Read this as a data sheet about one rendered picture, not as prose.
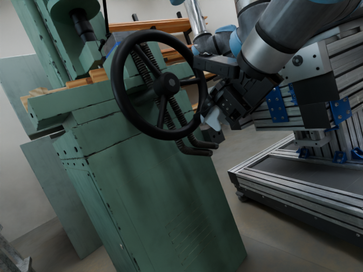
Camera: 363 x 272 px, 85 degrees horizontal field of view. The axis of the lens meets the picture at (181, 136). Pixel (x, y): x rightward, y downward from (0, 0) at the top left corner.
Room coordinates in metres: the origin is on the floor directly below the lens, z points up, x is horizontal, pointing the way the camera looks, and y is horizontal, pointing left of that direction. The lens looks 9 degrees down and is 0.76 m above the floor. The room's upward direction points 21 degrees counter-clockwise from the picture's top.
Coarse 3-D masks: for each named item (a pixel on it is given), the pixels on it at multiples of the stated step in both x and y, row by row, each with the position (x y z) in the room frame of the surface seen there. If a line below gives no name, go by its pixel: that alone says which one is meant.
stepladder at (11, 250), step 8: (0, 224) 1.03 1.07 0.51; (0, 232) 0.97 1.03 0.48; (0, 240) 1.00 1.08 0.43; (8, 248) 1.01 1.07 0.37; (0, 256) 0.88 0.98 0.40; (16, 256) 1.01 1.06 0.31; (0, 264) 0.86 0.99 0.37; (8, 264) 0.88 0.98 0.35; (16, 264) 1.02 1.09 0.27; (24, 264) 0.98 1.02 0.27
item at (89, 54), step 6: (90, 42) 0.76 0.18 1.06; (96, 42) 0.77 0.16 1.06; (84, 48) 0.78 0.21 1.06; (90, 48) 0.75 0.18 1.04; (96, 48) 0.76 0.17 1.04; (102, 48) 0.78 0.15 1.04; (84, 54) 0.79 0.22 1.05; (90, 54) 0.75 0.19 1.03; (96, 54) 0.76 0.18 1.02; (102, 54) 0.77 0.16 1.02; (84, 60) 0.82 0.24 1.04; (90, 60) 0.77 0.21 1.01; (96, 60) 0.75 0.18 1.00; (84, 66) 0.84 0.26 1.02; (90, 66) 0.79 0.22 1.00; (96, 66) 0.81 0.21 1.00; (102, 66) 0.80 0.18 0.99
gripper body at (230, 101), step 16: (240, 64) 0.33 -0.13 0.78; (224, 80) 0.39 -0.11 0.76; (240, 80) 0.36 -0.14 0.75; (256, 80) 0.34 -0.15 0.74; (272, 80) 0.32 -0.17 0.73; (224, 96) 0.38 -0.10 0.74; (240, 96) 0.37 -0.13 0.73; (256, 96) 0.35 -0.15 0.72; (224, 112) 0.41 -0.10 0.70; (240, 112) 0.36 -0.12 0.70
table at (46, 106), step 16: (176, 64) 0.81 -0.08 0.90; (128, 80) 0.57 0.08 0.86; (48, 96) 0.54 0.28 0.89; (64, 96) 0.56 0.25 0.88; (80, 96) 0.58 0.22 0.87; (96, 96) 0.60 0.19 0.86; (112, 96) 0.63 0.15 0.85; (32, 112) 0.53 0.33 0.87; (48, 112) 0.53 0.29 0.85; (64, 112) 0.55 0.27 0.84
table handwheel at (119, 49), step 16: (144, 32) 0.51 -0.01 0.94; (160, 32) 0.54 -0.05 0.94; (128, 48) 0.48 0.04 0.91; (176, 48) 0.58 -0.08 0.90; (112, 64) 0.46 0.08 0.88; (192, 64) 0.60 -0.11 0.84; (112, 80) 0.45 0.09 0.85; (160, 80) 0.50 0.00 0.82; (176, 80) 0.52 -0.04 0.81; (192, 80) 0.58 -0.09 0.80; (144, 96) 0.60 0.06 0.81; (160, 96) 0.53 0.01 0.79; (128, 112) 0.45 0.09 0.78; (160, 112) 0.50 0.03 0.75; (144, 128) 0.46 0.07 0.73; (160, 128) 0.49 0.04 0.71; (192, 128) 0.54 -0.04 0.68
